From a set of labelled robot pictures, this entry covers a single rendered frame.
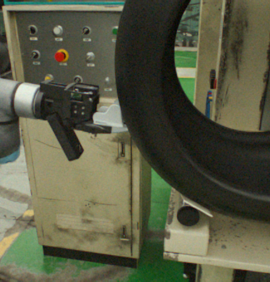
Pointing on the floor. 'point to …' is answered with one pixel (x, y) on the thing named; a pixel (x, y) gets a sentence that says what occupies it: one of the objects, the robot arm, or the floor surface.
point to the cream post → (241, 80)
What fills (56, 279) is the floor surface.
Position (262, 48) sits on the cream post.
